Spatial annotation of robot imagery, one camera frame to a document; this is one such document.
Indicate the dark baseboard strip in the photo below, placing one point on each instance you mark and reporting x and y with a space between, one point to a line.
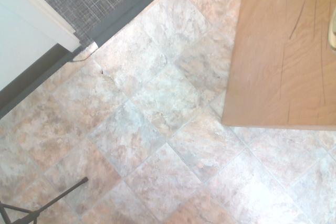
31 81

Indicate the grey woven carpet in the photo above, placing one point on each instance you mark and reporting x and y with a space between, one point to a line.
84 1

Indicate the white object at table edge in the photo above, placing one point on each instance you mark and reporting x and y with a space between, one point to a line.
333 30

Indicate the wooden table top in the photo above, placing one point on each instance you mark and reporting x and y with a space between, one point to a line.
283 58

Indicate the black tripod stand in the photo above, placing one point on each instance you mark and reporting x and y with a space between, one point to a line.
29 214

